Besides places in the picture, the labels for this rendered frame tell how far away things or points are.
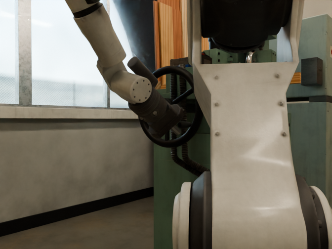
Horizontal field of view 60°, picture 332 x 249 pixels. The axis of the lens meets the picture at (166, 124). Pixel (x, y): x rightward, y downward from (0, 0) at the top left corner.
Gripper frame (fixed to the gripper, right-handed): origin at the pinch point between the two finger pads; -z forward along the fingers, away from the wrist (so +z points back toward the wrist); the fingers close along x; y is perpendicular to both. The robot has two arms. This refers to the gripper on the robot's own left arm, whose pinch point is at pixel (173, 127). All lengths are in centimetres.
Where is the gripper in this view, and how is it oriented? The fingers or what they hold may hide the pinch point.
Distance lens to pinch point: 90.9
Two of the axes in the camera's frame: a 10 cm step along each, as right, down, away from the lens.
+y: -4.1, -5.6, 7.2
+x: 7.4, -6.7, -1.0
